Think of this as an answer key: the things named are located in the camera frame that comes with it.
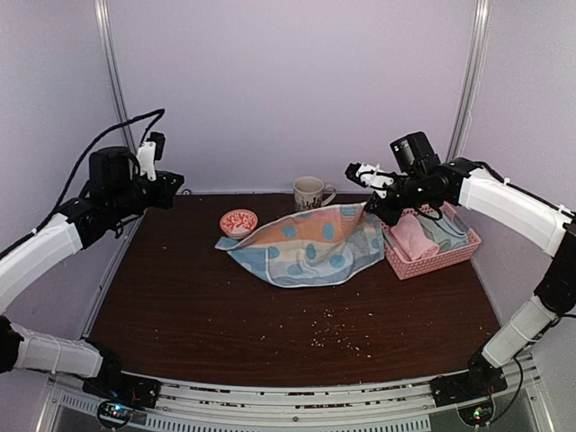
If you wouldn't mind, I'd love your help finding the pink perforated plastic basket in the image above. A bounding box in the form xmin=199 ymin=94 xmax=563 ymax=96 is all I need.
xmin=381 ymin=202 xmax=482 ymax=280

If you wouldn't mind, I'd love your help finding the right round circuit board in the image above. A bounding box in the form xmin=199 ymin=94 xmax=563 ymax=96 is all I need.
xmin=458 ymin=400 xmax=495 ymax=428

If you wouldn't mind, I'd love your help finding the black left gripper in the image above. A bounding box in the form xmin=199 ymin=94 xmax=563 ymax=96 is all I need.
xmin=109 ymin=170 xmax=184 ymax=220

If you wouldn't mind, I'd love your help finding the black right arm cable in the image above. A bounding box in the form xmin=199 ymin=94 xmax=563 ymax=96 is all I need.
xmin=488 ymin=350 xmax=526 ymax=424

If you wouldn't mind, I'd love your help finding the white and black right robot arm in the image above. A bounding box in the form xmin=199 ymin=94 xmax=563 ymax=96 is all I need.
xmin=346 ymin=131 xmax=575 ymax=398

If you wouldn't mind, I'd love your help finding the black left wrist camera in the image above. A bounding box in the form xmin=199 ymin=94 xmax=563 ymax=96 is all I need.
xmin=148 ymin=131 xmax=166 ymax=161

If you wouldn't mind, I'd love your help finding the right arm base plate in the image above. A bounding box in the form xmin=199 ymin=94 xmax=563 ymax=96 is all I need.
xmin=429 ymin=371 xmax=508 ymax=408

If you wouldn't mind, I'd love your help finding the aluminium front rail frame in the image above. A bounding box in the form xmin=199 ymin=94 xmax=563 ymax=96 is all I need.
xmin=33 ymin=354 xmax=558 ymax=431

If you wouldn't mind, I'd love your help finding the white mug with coral pattern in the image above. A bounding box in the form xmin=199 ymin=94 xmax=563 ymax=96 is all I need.
xmin=292 ymin=176 xmax=337 ymax=212

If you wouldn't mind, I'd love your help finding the aluminium left corner post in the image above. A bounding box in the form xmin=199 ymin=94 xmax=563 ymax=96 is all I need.
xmin=93 ymin=0 xmax=149 ymax=195

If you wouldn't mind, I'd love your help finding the light blue folded towel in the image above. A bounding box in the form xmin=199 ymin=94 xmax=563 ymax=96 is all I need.
xmin=437 ymin=216 xmax=468 ymax=250

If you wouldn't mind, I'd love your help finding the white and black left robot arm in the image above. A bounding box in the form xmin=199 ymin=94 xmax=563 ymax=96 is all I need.
xmin=1 ymin=139 xmax=184 ymax=400

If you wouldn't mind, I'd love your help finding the large pink towel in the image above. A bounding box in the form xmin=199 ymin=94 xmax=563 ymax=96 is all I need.
xmin=390 ymin=214 xmax=440 ymax=261

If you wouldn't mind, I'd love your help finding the red and white patterned bowl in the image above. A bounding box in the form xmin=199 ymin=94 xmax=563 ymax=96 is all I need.
xmin=220 ymin=209 xmax=258 ymax=239

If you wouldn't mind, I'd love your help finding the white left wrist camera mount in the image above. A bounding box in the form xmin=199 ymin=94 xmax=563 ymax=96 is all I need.
xmin=136 ymin=141 xmax=157 ymax=182

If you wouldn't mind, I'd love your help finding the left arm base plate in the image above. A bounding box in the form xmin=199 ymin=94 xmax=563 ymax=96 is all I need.
xmin=81 ymin=373 xmax=161 ymax=410

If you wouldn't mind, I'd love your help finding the grey-green folded towel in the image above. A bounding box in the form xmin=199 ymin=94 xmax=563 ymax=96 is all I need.
xmin=418 ymin=216 xmax=454 ymax=253

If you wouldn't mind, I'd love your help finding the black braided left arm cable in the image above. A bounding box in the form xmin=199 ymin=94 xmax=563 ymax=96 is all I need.
xmin=26 ymin=107 xmax=167 ymax=235

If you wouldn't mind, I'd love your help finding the round circuit board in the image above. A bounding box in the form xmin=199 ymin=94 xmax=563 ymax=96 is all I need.
xmin=96 ymin=400 xmax=135 ymax=430
xmin=458 ymin=400 xmax=495 ymax=428

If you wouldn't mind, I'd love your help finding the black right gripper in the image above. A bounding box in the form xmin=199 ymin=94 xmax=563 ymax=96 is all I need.
xmin=364 ymin=171 xmax=429 ymax=227

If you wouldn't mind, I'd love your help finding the aluminium corner post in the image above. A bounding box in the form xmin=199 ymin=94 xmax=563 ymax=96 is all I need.
xmin=93 ymin=0 xmax=149 ymax=195
xmin=446 ymin=0 xmax=492 ymax=160

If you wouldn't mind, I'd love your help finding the blue patterned cloth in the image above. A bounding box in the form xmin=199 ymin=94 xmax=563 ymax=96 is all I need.
xmin=215 ymin=202 xmax=385 ymax=289

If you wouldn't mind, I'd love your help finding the left round circuit board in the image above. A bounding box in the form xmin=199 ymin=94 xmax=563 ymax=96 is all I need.
xmin=96 ymin=400 xmax=135 ymax=430

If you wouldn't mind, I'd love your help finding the aluminium right corner post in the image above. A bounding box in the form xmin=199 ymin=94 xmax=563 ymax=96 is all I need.
xmin=446 ymin=0 xmax=492 ymax=160

